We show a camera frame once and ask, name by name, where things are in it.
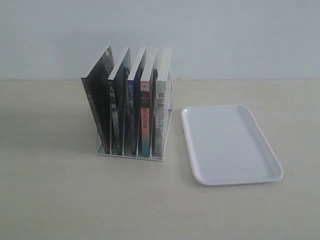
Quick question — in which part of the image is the dark brown leftmost book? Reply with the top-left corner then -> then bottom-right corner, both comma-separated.
81,45 -> 114,154

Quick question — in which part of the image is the red and teal book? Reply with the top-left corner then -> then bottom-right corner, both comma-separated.
140,47 -> 158,157

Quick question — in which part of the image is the blue book with orange moon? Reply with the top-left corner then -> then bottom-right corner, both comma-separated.
127,47 -> 146,156

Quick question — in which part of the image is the white grey rightmost book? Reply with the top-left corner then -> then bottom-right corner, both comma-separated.
154,47 -> 172,157

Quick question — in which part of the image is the white wire book rack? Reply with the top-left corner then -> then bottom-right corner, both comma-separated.
93,45 -> 174,159

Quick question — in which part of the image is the white plastic tray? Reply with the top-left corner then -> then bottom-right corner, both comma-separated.
181,104 -> 284,186

